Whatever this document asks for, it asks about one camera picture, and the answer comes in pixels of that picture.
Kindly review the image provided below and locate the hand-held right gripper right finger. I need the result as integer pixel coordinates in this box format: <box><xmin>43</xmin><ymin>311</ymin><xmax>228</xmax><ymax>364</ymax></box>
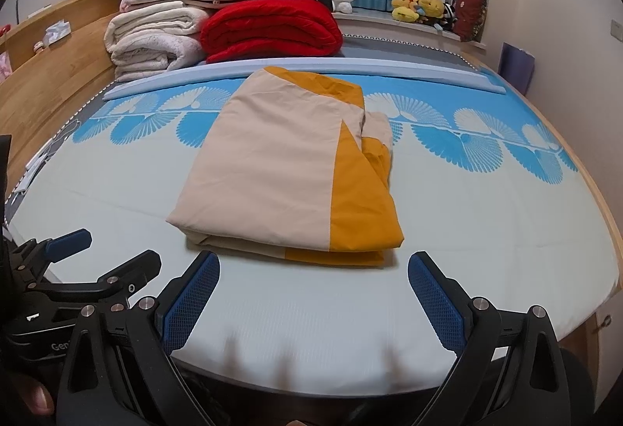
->
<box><xmin>408</xmin><ymin>252</ymin><xmax>572</xmax><ymax>426</ymax></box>

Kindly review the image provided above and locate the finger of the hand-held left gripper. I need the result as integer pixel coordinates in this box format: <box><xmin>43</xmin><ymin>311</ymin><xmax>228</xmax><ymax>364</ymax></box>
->
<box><xmin>10</xmin><ymin>228</ymin><xmax>93</xmax><ymax>283</ymax></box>
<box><xmin>29</xmin><ymin>250</ymin><xmax>162</xmax><ymax>310</ymax></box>

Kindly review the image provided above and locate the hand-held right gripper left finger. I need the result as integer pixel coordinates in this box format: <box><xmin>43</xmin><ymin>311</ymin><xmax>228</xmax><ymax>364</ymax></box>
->
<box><xmin>57</xmin><ymin>250</ymin><xmax>221</xmax><ymax>426</ymax></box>

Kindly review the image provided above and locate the beige and orange duvet cover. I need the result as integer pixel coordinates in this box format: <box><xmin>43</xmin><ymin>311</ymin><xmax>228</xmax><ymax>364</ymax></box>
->
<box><xmin>165</xmin><ymin>66</ymin><xmax>406</xmax><ymax>268</ymax></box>

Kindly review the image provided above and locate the person's left hand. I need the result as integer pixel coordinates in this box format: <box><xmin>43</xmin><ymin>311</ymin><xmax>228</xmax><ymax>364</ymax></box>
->
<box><xmin>14</xmin><ymin>375</ymin><xmax>55</xmax><ymax>417</ymax></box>

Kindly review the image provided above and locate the blue printed bed mat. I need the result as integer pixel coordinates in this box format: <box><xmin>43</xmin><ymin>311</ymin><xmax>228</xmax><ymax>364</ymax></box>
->
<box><xmin>10</xmin><ymin>56</ymin><xmax>621</xmax><ymax>395</ymax></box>

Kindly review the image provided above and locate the tissue pack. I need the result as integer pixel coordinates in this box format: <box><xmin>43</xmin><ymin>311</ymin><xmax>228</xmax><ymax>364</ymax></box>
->
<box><xmin>43</xmin><ymin>18</ymin><xmax>73</xmax><ymax>47</ymax></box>

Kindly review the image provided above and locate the cream fleece folded blanket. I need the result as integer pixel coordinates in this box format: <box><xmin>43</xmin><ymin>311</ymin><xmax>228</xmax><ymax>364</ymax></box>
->
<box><xmin>104</xmin><ymin>0</ymin><xmax>212</xmax><ymax>83</ymax></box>

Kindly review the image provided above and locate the purple bag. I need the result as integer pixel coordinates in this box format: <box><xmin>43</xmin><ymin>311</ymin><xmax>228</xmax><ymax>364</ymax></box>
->
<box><xmin>499</xmin><ymin>42</ymin><xmax>536</xmax><ymax>97</ymax></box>

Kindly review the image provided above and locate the white window sill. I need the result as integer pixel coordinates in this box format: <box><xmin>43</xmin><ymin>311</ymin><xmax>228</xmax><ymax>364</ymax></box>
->
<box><xmin>336</xmin><ymin>10</ymin><xmax>487</xmax><ymax>49</ymax></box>

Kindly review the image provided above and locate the red folded blanket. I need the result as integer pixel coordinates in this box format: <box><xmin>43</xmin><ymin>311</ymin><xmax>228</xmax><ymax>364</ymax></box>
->
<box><xmin>199</xmin><ymin>0</ymin><xmax>346</xmax><ymax>65</ymax></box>

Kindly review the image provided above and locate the black and white plush toy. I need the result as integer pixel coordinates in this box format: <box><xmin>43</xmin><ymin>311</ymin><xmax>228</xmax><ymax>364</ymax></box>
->
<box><xmin>440</xmin><ymin>0</ymin><xmax>461</xmax><ymax>33</ymax></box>

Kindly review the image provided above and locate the dark red cushion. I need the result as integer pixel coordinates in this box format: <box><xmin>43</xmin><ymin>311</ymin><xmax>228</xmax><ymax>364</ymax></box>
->
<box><xmin>455</xmin><ymin>0</ymin><xmax>488</xmax><ymax>42</ymax></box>

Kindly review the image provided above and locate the yellow bear plush toy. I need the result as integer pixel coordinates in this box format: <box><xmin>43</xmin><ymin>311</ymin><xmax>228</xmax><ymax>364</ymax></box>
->
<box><xmin>416</xmin><ymin>0</ymin><xmax>446</xmax><ymax>28</ymax></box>

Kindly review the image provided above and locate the yellow duck plush toy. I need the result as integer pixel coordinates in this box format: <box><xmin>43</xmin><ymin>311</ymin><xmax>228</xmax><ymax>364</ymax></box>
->
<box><xmin>392</xmin><ymin>0</ymin><xmax>423</xmax><ymax>23</ymax></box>

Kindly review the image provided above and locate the wooden bed frame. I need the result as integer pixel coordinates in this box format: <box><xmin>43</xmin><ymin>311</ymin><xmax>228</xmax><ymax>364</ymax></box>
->
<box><xmin>0</xmin><ymin>0</ymin><xmax>623</xmax><ymax>373</ymax></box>

